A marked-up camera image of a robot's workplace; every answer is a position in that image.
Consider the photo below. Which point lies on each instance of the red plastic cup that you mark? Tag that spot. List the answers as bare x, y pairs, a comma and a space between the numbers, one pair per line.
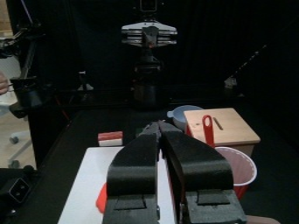
242, 172

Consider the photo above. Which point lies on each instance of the blue-grey bowl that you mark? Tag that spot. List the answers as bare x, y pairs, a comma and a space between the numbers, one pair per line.
178, 115

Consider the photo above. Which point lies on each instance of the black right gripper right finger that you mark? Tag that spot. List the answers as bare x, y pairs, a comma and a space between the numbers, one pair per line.
201, 175

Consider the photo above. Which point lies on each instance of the black equipment stand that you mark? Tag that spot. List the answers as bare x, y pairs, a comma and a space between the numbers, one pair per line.
28, 92

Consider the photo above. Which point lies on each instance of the red wooden framed box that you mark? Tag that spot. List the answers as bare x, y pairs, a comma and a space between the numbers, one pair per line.
229, 128

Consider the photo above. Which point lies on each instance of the person's hand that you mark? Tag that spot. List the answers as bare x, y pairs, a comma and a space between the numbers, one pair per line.
2, 83

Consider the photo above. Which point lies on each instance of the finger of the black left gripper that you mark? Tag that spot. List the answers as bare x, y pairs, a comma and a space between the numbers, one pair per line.
145, 36
153, 36

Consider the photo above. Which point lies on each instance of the small painted toy block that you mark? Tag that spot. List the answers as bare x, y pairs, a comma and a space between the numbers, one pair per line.
109, 138

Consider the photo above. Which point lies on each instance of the grey frame clamp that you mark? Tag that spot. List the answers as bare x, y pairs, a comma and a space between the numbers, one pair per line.
229, 83
85, 84

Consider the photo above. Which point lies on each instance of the white rolling chair base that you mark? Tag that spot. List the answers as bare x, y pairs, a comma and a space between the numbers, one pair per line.
14, 139

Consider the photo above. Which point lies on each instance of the white cutting board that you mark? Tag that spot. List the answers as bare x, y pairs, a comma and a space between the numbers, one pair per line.
85, 180

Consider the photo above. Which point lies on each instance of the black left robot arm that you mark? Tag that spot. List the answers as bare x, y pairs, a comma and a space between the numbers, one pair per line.
145, 87

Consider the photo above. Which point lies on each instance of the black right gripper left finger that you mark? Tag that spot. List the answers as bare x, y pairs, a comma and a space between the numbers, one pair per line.
132, 175

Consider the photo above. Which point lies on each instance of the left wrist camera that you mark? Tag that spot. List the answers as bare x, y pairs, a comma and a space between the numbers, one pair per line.
148, 5

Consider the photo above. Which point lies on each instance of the red play dough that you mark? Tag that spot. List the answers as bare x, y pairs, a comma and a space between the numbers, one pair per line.
101, 199

